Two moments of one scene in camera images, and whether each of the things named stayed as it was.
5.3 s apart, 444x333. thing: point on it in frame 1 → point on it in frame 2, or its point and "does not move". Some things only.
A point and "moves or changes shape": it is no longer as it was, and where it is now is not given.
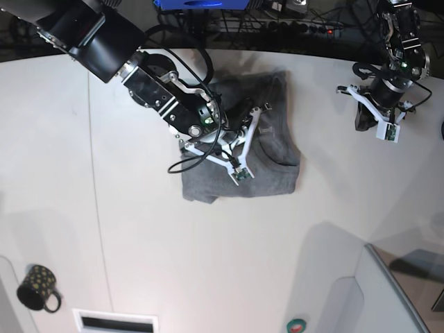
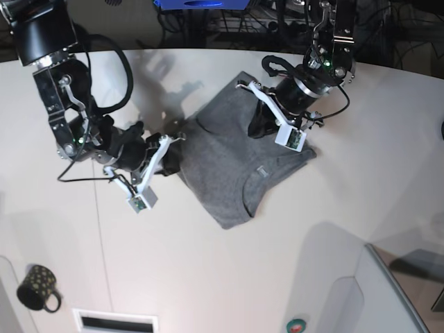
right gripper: x=388 y=92 → x=294 y=95
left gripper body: x=234 y=121 → x=131 y=146
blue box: x=172 y=5 does not move
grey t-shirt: x=270 y=155 moves or changes shape
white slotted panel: x=100 y=322 does not move
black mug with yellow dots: x=37 y=289 does not move
